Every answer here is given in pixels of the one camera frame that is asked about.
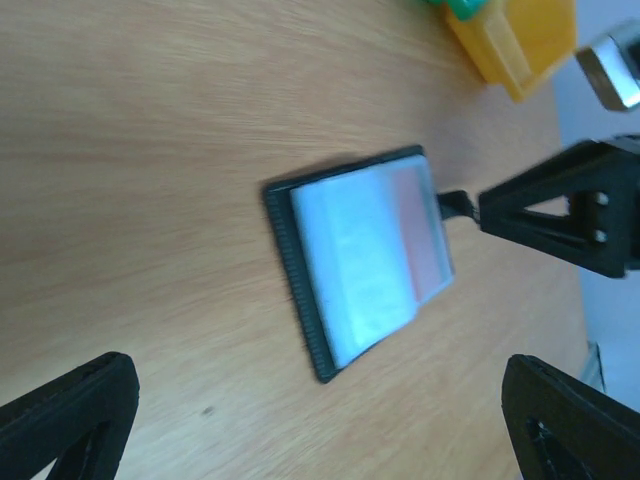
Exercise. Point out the green plastic bin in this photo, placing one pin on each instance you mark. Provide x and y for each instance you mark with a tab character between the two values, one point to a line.
463	10

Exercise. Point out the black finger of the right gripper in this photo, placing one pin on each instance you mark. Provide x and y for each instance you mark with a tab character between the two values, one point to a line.
581	205

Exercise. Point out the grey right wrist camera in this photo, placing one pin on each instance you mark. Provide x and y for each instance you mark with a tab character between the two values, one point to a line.
611	65

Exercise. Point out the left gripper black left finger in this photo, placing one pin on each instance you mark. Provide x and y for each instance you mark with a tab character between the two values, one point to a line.
78	423

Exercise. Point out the red card in holder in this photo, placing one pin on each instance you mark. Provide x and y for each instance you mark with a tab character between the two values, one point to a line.
421	228

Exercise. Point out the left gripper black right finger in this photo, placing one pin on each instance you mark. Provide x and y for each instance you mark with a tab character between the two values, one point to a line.
562	428

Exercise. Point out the yellow plastic bin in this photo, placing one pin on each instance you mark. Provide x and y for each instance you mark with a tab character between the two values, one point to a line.
518	44

